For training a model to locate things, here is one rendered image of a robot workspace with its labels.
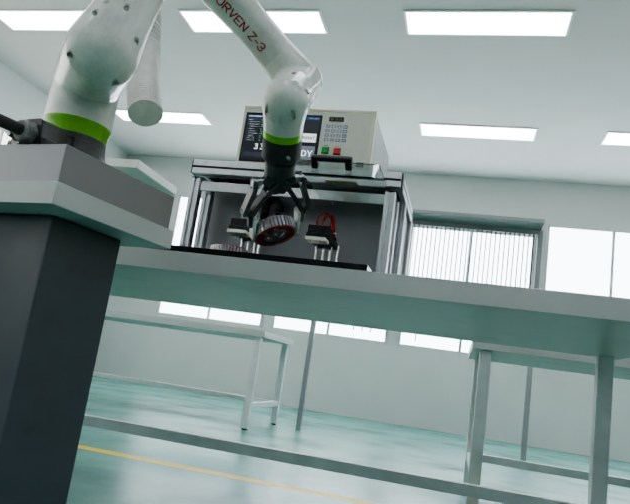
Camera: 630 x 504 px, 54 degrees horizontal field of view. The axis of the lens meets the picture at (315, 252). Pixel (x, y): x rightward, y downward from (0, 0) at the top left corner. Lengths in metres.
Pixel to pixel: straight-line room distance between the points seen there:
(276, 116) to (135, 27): 0.37
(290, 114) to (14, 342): 0.71
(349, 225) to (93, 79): 1.06
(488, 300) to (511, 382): 6.69
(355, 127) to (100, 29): 1.01
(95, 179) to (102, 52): 0.22
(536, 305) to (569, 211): 7.09
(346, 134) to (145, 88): 1.36
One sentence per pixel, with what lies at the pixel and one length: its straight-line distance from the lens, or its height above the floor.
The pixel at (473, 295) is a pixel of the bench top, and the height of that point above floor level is 0.72.
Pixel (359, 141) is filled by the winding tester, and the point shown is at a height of 1.22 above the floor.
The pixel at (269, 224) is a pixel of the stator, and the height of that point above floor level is 0.84.
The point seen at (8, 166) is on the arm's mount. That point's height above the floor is 0.78.
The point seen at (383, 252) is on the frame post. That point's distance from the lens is 1.81.
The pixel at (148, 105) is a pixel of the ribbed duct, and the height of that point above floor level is 1.59.
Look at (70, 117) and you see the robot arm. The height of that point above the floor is 0.91.
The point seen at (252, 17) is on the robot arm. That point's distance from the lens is 1.51.
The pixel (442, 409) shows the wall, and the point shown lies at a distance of 8.06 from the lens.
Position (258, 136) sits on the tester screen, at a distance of 2.05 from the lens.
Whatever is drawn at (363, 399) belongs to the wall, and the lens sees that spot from 8.14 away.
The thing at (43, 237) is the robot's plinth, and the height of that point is 0.67.
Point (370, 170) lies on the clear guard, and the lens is 1.64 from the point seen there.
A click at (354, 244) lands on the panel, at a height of 0.92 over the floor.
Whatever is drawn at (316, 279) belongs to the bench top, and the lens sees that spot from 1.46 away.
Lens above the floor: 0.51
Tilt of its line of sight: 11 degrees up
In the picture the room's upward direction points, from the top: 8 degrees clockwise
